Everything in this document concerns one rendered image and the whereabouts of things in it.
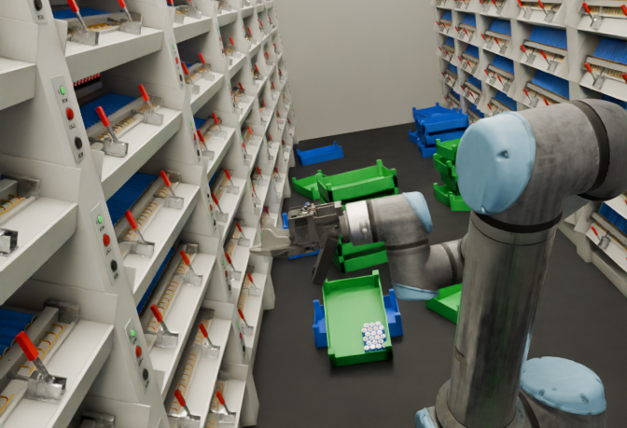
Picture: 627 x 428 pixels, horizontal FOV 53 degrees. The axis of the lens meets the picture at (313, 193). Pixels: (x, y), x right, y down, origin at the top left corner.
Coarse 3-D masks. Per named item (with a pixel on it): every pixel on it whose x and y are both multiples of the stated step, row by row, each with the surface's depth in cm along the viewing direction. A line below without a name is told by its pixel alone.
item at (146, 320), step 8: (184, 248) 162; (176, 256) 156; (176, 264) 152; (184, 264) 156; (168, 272) 147; (160, 280) 143; (168, 280) 144; (160, 288) 140; (152, 296) 136; (160, 296) 137; (152, 304) 133; (144, 312) 129; (152, 312) 130; (160, 312) 133; (144, 320) 126; (144, 328) 124
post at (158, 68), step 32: (128, 0) 148; (160, 0) 152; (128, 64) 152; (160, 64) 152; (192, 160) 159; (192, 224) 165; (224, 256) 176; (224, 288) 170; (224, 352) 176; (256, 416) 185
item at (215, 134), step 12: (204, 108) 226; (204, 120) 220; (216, 120) 208; (228, 120) 227; (204, 132) 206; (216, 132) 209; (228, 132) 219; (204, 144) 184; (216, 144) 202; (228, 144) 212; (204, 156) 184; (216, 156) 190; (216, 168) 192
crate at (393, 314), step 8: (392, 288) 232; (384, 296) 233; (392, 296) 231; (384, 304) 234; (392, 304) 232; (320, 312) 233; (392, 312) 231; (320, 320) 234; (392, 320) 226; (400, 320) 214; (320, 328) 228; (392, 328) 215; (400, 328) 215; (320, 336) 216; (392, 336) 216; (320, 344) 217
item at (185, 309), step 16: (176, 240) 166; (192, 240) 166; (208, 240) 166; (208, 256) 165; (208, 272) 157; (176, 288) 146; (192, 288) 148; (160, 304) 138; (176, 304) 139; (192, 304) 141; (176, 320) 133; (192, 320) 138; (144, 336) 125; (160, 352) 121; (176, 352) 122; (160, 368) 117; (160, 384) 109
